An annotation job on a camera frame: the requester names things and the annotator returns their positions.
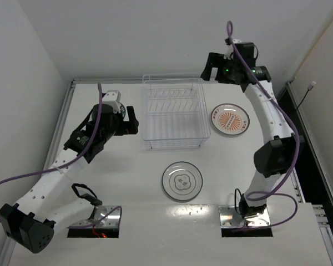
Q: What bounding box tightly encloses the black cable with white plug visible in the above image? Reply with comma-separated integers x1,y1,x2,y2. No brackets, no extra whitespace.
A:
295,80,316,111

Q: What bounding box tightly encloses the black base cable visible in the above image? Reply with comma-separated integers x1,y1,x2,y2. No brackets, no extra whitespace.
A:
234,188,244,219
71,183,103,207

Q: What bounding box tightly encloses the plate with orange sunburst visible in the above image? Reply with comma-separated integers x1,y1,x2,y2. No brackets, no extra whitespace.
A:
210,103,250,136

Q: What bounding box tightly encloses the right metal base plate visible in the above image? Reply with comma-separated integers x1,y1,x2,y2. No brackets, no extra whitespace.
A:
219,206,271,229

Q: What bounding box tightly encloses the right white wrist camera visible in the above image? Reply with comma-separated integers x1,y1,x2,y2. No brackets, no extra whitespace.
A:
224,38,242,59

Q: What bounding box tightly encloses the metal base plate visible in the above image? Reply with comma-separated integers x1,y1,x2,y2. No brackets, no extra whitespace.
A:
219,206,271,229
68,205,123,231

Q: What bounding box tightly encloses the left black base cable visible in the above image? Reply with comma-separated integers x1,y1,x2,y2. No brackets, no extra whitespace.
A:
71,183,103,207

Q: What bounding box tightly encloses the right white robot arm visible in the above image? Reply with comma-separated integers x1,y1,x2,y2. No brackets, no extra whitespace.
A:
201,38,304,218

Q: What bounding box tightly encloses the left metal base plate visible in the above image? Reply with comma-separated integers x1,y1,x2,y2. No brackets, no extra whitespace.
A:
68,205,123,231

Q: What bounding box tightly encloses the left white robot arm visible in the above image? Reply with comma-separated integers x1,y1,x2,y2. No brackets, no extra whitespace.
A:
0,103,139,254

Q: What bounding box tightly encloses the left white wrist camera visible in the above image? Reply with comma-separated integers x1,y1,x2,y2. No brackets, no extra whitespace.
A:
103,90,121,113

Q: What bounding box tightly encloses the white wire dish rack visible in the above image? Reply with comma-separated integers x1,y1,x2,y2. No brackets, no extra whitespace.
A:
142,73,211,150

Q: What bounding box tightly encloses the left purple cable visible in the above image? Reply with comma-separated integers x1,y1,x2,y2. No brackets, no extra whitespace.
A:
0,83,123,229

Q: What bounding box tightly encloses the right black base cable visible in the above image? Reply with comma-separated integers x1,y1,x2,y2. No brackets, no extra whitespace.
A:
234,188,244,219

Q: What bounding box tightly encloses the white plate with dark rim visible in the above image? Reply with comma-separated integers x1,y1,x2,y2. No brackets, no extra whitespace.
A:
162,161,203,202

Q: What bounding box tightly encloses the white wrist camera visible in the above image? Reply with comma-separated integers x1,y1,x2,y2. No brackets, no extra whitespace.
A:
224,38,242,59
103,90,121,113

